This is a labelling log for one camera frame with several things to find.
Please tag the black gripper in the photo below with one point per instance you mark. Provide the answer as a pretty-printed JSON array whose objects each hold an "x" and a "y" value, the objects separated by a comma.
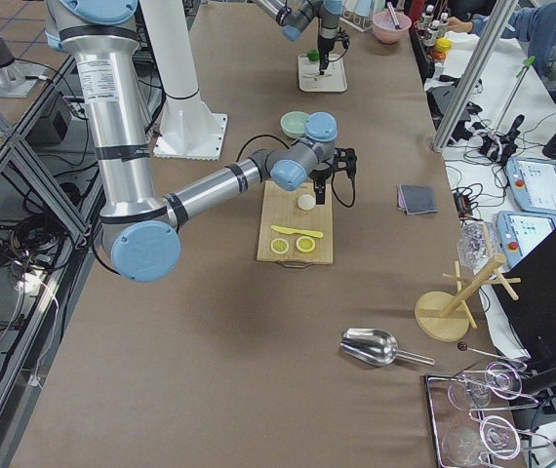
[
  {"x": 320, "y": 175},
  {"x": 327, "y": 47}
]

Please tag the white steamed bun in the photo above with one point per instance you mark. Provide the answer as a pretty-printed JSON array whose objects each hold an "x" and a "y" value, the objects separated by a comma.
[{"x": 306, "y": 202}]

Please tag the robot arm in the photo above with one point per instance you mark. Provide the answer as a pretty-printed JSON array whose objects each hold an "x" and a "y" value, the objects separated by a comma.
[
  {"x": 139, "y": 227},
  {"x": 294, "y": 21}
]

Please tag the mint green bowl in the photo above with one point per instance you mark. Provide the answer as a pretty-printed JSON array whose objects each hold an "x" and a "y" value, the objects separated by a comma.
[{"x": 293, "y": 123}]

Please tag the pink bowl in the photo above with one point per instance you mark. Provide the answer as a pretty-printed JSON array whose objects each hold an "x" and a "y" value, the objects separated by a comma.
[{"x": 384, "y": 27}]

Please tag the green lime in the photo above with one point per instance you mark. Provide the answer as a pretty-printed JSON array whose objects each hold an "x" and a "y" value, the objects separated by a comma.
[{"x": 313, "y": 55}]

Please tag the beige rabbit tray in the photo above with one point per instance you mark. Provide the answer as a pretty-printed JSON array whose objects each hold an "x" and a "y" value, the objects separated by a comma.
[{"x": 310, "y": 80}]

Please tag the yellow plastic knife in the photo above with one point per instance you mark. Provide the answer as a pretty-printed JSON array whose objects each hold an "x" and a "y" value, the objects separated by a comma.
[{"x": 297, "y": 231}]

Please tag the bamboo cutting board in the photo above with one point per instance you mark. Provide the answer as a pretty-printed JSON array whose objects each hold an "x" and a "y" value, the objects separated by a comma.
[{"x": 280, "y": 207}]

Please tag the upper lemon half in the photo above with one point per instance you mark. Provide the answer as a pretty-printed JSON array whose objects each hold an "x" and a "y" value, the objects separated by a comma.
[{"x": 305, "y": 244}]

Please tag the lower lemon slice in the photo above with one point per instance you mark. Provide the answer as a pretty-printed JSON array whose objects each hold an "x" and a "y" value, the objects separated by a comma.
[{"x": 279, "y": 246}]

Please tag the grey folded cloth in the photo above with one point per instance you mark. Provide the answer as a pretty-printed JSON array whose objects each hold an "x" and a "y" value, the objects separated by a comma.
[{"x": 416, "y": 199}]

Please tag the metal scoop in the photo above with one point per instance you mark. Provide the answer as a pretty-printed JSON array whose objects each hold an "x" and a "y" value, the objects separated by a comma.
[{"x": 378, "y": 348}]

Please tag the wooden mug tree stand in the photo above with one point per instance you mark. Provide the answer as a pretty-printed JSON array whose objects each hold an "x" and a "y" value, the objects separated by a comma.
[{"x": 446, "y": 317}]

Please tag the lower teach pendant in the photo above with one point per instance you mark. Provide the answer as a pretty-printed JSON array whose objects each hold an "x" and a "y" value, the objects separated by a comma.
[{"x": 519, "y": 233}]

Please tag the teach pendant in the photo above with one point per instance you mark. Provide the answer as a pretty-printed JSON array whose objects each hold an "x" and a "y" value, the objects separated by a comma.
[
  {"x": 519, "y": 233},
  {"x": 533, "y": 184}
]

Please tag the upper teach pendant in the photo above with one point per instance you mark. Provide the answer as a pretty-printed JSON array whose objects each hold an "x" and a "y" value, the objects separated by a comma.
[{"x": 533, "y": 184}]

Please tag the black monitor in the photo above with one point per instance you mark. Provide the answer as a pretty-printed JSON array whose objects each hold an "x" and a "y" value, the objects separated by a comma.
[{"x": 532, "y": 316}]

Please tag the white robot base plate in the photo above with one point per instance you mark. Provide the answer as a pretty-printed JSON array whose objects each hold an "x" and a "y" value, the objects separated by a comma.
[{"x": 190, "y": 130}]

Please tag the wire glass rack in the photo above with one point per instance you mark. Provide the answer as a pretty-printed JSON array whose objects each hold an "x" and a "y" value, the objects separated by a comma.
[{"x": 470, "y": 415}]

